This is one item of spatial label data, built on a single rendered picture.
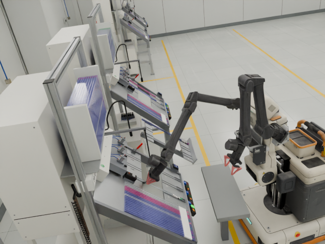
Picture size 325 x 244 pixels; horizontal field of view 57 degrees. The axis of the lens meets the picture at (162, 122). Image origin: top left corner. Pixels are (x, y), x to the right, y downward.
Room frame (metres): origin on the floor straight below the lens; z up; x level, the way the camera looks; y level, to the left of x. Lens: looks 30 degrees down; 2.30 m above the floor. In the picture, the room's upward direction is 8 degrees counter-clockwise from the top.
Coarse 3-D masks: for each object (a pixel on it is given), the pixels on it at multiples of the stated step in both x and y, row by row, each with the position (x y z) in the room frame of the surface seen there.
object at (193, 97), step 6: (192, 96) 1.86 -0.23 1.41; (198, 96) 1.88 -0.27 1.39; (204, 96) 1.91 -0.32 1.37; (210, 96) 1.93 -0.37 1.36; (216, 96) 1.95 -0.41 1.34; (186, 102) 1.89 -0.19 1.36; (192, 102) 1.84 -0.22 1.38; (204, 102) 1.92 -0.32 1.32; (210, 102) 1.91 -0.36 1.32; (216, 102) 1.92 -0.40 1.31; (222, 102) 1.94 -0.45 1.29; (228, 102) 1.95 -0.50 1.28; (234, 102) 1.95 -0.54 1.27
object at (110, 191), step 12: (132, 156) 1.81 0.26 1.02; (132, 168) 1.67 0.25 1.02; (96, 180) 1.39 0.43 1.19; (108, 180) 1.44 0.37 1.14; (120, 180) 1.49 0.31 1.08; (96, 192) 1.29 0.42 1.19; (108, 192) 1.33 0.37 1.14; (120, 192) 1.38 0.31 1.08; (108, 204) 1.24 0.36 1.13; (120, 204) 1.28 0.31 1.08
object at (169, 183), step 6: (162, 174) 1.78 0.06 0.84; (168, 174) 1.82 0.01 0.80; (174, 174) 1.86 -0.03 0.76; (162, 180) 1.71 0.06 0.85; (168, 180) 1.75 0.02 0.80; (174, 180) 1.79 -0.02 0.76; (162, 186) 1.64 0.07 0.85; (168, 186) 1.67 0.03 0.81; (174, 186) 1.71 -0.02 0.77; (180, 186) 1.75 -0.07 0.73; (174, 192) 1.64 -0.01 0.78; (180, 192) 1.67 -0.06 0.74; (168, 198) 1.54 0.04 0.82; (174, 198) 1.57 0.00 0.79; (180, 204) 1.54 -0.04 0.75
